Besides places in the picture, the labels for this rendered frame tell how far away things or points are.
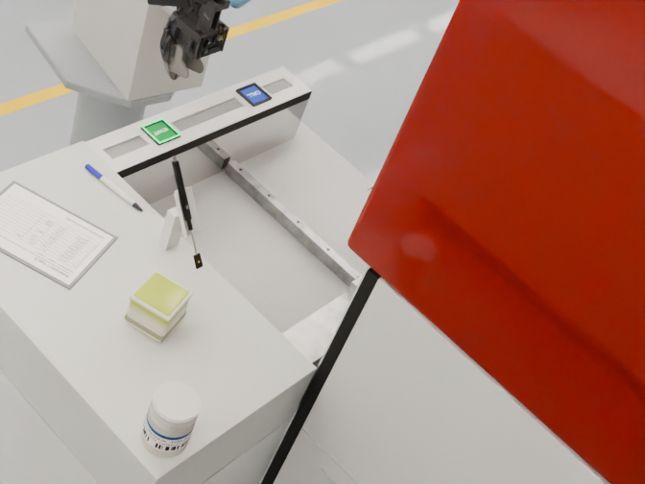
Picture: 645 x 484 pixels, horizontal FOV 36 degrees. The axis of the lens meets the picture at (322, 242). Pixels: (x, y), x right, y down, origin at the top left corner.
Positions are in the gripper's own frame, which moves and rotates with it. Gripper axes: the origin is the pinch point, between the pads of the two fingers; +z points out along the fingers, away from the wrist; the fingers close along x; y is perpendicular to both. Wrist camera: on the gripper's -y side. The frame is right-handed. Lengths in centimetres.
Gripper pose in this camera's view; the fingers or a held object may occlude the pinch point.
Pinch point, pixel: (172, 71)
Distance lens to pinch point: 190.4
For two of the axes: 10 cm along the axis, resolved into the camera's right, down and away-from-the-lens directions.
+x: 6.5, -3.7, 6.6
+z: -3.0, 6.7, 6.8
